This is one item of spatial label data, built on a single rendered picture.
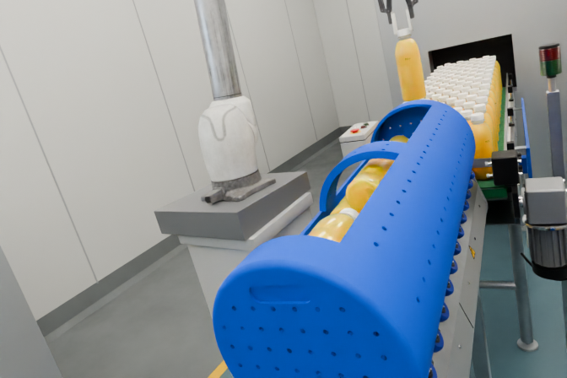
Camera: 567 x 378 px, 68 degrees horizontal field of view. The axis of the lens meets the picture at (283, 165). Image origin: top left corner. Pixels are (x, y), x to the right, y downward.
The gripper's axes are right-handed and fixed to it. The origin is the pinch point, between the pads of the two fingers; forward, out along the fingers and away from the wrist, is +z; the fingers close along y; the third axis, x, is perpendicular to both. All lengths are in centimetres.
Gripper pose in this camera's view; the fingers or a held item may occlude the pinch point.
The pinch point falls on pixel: (402, 22)
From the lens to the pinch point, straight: 138.4
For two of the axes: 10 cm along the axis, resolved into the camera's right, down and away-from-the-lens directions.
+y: 8.8, -1.1, -4.5
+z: 2.5, 9.3, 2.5
